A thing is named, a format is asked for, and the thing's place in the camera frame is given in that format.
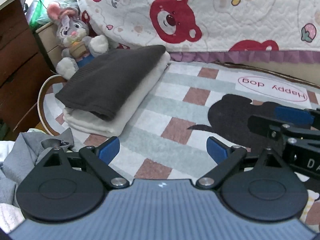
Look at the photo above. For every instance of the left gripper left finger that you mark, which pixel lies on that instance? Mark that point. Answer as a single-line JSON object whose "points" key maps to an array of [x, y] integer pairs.
{"points": [[108, 150]]}

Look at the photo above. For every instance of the dark brown knit sweater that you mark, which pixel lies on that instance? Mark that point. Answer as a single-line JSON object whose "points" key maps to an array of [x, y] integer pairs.
{"points": [[102, 86]]}

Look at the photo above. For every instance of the checkered happy dog rug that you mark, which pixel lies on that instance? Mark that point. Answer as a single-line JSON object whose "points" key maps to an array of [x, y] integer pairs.
{"points": [[166, 137]]}

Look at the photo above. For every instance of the beige bed base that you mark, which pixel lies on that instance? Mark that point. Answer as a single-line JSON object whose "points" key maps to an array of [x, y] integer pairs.
{"points": [[304, 73]]}

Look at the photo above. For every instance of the white red bear quilt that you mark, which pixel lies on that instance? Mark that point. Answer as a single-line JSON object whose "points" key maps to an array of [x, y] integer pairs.
{"points": [[223, 30]]}

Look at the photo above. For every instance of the grey bunny plush toy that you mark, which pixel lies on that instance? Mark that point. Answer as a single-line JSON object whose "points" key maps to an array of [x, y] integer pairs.
{"points": [[78, 48]]}

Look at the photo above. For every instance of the folded cream white garment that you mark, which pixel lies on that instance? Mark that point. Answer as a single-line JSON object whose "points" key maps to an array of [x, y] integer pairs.
{"points": [[89, 123]]}

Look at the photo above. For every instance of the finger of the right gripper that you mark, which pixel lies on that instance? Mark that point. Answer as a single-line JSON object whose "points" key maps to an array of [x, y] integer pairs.
{"points": [[299, 117]]}

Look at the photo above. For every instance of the brown wooden cabinet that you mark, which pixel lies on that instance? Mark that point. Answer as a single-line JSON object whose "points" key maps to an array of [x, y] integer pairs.
{"points": [[23, 72]]}

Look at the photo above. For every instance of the grey crumpled garment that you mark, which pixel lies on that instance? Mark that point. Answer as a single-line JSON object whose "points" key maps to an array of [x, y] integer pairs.
{"points": [[28, 150]]}

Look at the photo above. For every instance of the beige small drawer unit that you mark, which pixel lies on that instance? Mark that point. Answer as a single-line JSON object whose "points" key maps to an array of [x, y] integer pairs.
{"points": [[48, 44]]}

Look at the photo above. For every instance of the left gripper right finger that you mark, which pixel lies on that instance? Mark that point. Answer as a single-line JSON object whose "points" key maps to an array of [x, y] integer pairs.
{"points": [[217, 150]]}

